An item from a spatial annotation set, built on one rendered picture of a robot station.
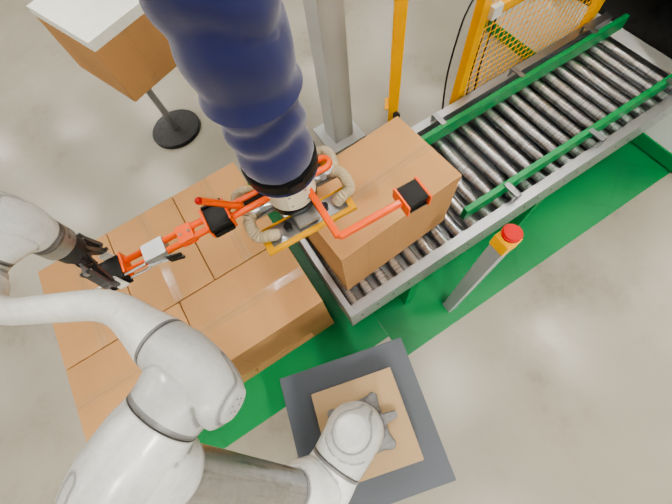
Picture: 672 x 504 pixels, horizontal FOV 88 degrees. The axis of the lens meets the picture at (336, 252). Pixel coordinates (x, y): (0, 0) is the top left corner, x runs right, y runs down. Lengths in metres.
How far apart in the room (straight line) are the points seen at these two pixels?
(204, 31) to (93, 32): 1.85
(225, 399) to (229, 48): 0.57
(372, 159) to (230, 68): 0.92
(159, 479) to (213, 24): 0.70
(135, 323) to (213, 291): 1.17
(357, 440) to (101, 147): 3.12
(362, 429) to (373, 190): 0.86
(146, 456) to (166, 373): 0.11
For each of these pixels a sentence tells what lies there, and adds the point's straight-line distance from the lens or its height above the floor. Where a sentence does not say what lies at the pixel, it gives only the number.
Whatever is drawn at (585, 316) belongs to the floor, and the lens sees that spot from 2.54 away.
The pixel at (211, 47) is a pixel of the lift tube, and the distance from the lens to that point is 0.70.
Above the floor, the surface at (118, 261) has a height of 1.24.
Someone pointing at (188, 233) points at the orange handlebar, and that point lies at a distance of 1.17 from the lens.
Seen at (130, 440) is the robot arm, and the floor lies 1.63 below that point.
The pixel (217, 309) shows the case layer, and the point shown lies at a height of 0.54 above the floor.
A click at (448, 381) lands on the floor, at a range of 2.21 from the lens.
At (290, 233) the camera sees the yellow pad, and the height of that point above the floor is 1.11.
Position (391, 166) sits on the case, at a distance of 1.50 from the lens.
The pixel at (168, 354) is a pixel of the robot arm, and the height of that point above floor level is 1.61.
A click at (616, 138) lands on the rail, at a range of 2.38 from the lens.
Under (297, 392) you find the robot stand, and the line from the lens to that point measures 1.44.
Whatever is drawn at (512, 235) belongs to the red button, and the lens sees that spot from 1.33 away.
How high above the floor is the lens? 2.16
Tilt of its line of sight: 67 degrees down
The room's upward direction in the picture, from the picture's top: 14 degrees counter-clockwise
